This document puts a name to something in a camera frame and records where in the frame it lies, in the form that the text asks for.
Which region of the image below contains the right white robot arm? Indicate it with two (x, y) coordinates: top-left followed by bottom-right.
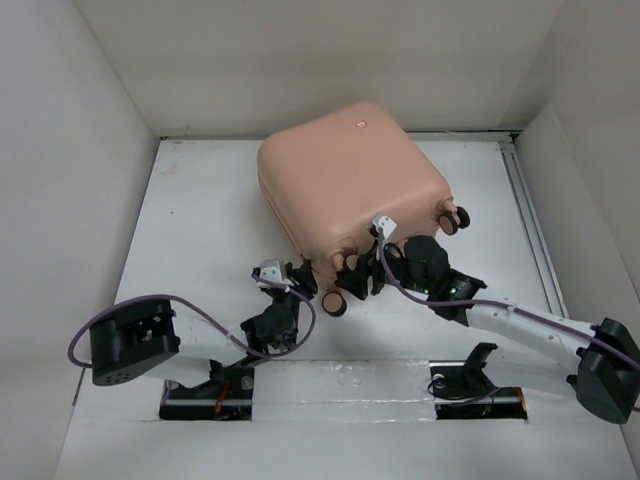
(335, 232), (639, 425)

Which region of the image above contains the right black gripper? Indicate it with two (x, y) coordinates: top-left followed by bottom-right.
(333, 239), (431, 301)

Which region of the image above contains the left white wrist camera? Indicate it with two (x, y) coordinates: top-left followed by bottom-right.
(252, 259), (293, 290)

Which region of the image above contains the pink hard-shell suitcase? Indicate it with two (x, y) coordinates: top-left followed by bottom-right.
(257, 102), (470, 316)

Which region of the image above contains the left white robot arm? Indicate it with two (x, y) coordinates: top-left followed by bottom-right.
(88, 259), (318, 397)

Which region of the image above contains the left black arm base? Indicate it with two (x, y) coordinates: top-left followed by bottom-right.
(158, 362), (255, 421)

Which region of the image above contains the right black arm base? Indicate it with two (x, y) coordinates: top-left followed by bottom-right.
(426, 342), (528, 420)

